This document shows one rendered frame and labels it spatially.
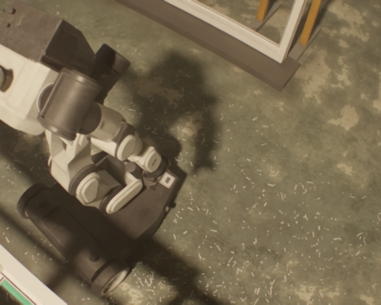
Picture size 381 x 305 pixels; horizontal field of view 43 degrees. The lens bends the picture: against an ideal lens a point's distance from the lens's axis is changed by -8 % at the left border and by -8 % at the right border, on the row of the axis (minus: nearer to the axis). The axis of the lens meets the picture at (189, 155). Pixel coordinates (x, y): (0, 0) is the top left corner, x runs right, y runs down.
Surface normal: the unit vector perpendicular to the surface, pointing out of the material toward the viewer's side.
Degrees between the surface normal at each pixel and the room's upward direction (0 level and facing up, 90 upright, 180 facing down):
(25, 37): 32
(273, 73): 0
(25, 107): 46
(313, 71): 0
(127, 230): 0
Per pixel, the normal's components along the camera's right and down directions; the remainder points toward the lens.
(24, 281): 0.08, -0.52
